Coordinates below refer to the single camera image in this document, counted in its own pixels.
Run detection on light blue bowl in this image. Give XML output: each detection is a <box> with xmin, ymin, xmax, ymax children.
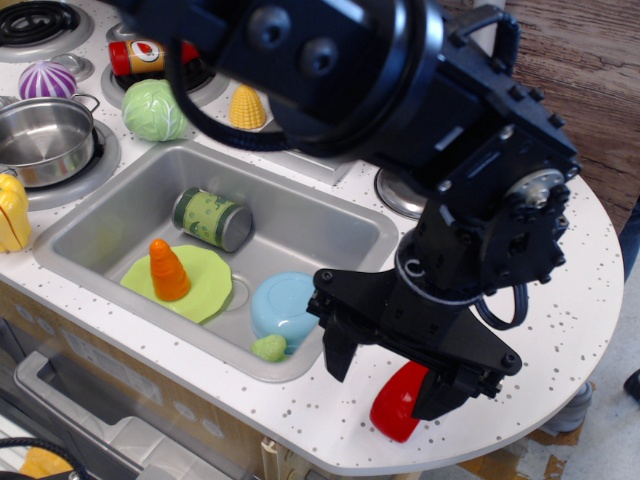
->
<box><xmin>250</xmin><ymin>271</ymin><xmax>319</xmax><ymax>354</ymax></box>

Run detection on green toy cabbage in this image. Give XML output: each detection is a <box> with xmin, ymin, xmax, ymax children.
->
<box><xmin>121</xmin><ymin>79</ymin><xmax>187</xmax><ymax>142</ymax></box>

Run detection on purple toy onion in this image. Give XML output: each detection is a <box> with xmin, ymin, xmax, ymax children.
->
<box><xmin>18</xmin><ymin>61</ymin><xmax>77</xmax><ymax>99</ymax></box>

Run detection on grey stove knob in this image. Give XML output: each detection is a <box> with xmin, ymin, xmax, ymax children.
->
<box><xmin>51</xmin><ymin>53</ymin><xmax>95</xmax><ymax>82</ymax></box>
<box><xmin>105</xmin><ymin>22</ymin><xmax>135</xmax><ymax>43</ymax></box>

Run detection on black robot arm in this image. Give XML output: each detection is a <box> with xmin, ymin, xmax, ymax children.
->
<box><xmin>117</xmin><ymin>1</ymin><xmax>580</xmax><ymax>420</ymax></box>

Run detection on grey sink basin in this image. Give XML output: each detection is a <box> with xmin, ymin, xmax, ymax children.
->
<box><xmin>34</xmin><ymin>141</ymin><xmax>398</xmax><ymax>382</ymax></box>

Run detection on light green plate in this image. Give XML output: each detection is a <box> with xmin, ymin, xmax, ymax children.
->
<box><xmin>121</xmin><ymin>245</ymin><xmax>232</xmax><ymax>323</ymax></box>

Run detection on grey oven door handle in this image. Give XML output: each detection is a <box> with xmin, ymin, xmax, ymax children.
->
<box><xmin>13</xmin><ymin>352</ymin><xmax>172</xmax><ymax>479</ymax></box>

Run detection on steel cooking pot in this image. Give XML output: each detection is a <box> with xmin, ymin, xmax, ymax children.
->
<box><xmin>1</xmin><ymin>96</ymin><xmax>100</xmax><ymax>188</ymax></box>

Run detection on small green toy vegetable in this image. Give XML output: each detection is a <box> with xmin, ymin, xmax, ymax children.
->
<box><xmin>250</xmin><ymin>334</ymin><xmax>287</xmax><ymax>363</ymax></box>

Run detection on grey caster wheel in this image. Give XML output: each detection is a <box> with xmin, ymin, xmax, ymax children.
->
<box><xmin>544</xmin><ymin>382</ymin><xmax>593</xmax><ymax>434</ymax></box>

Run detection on red toy ketchup bottle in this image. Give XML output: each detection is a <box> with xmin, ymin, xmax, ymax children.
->
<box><xmin>108</xmin><ymin>39</ymin><xmax>167</xmax><ymax>76</ymax></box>

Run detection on orange toy carrot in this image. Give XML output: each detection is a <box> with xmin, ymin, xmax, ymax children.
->
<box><xmin>149</xmin><ymin>239</ymin><xmax>191</xmax><ymax>302</ymax></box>

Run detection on yellow toy bell pepper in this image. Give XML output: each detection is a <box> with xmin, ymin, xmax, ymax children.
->
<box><xmin>1</xmin><ymin>174</ymin><xmax>31</xmax><ymax>252</ymax></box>

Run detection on grey vertical pole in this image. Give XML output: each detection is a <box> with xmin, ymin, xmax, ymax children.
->
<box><xmin>472</xmin><ymin>0</ymin><xmax>506</xmax><ymax>56</ymax></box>

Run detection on yellow toy corn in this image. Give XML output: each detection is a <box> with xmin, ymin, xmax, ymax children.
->
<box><xmin>229</xmin><ymin>84</ymin><xmax>267</xmax><ymax>130</ymax></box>

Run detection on steel pot lid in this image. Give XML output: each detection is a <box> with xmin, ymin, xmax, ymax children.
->
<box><xmin>374</xmin><ymin>169</ymin><xmax>427</xmax><ymax>220</ymax></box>

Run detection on black coil stove burner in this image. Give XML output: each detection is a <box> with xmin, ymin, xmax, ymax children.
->
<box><xmin>1</xmin><ymin>1</ymin><xmax>80</xmax><ymax>47</ymax></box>

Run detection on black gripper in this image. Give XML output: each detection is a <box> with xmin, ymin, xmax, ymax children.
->
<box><xmin>308</xmin><ymin>268</ymin><xmax>523</xmax><ymax>420</ymax></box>

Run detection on yellow toy on floor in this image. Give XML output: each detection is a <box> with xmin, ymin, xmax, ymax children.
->
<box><xmin>19</xmin><ymin>447</ymin><xmax>73</xmax><ymax>479</ymax></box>

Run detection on green labelled tin can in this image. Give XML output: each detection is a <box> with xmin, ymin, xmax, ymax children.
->
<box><xmin>172</xmin><ymin>187</ymin><xmax>253</xmax><ymax>252</ymax></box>

